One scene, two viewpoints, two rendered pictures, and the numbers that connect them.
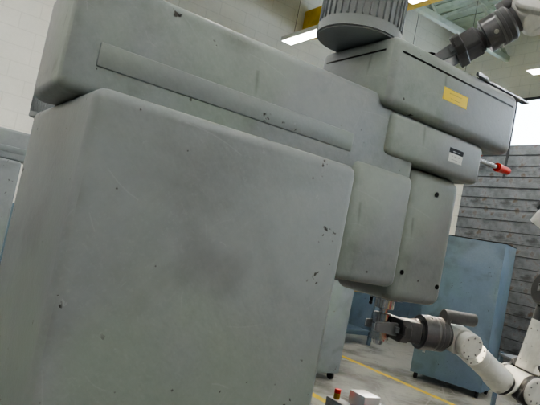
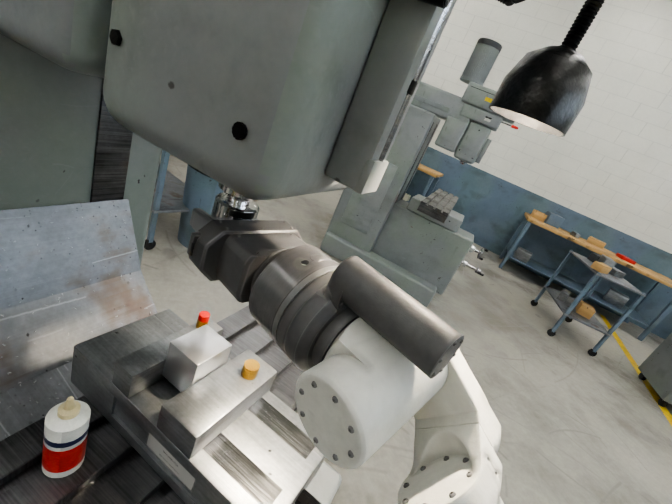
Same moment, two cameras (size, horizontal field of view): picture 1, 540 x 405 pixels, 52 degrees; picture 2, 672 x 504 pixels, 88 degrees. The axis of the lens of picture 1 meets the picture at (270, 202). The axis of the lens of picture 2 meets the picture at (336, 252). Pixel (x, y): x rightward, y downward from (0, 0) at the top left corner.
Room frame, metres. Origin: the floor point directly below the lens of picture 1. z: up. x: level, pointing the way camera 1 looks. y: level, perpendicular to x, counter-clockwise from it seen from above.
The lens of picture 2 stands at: (1.30, -0.68, 1.40)
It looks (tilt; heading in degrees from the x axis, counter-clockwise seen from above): 23 degrees down; 51
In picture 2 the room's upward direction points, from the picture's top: 23 degrees clockwise
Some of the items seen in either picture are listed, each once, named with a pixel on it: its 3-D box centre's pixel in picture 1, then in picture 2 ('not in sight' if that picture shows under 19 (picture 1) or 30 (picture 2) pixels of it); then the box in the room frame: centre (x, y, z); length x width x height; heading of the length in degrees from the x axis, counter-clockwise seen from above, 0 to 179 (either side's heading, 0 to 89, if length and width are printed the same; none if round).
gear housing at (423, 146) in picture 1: (401, 151); not in sight; (1.41, -0.30, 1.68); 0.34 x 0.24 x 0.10; 123
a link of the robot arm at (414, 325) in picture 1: (411, 331); (277, 276); (1.46, -0.43, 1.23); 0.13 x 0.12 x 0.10; 15
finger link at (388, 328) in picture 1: (386, 328); (204, 229); (1.40, -0.35, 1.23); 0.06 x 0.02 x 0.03; 106
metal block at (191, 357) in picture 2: (362, 405); (197, 359); (1.44, -0.33, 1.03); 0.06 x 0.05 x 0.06; 31
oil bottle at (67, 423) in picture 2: not in sight; (66, 431); (1.31, -0.37, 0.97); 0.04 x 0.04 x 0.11
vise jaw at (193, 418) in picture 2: not in sight; (223, 396); (1.47, -0.38, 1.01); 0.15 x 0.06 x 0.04; 31
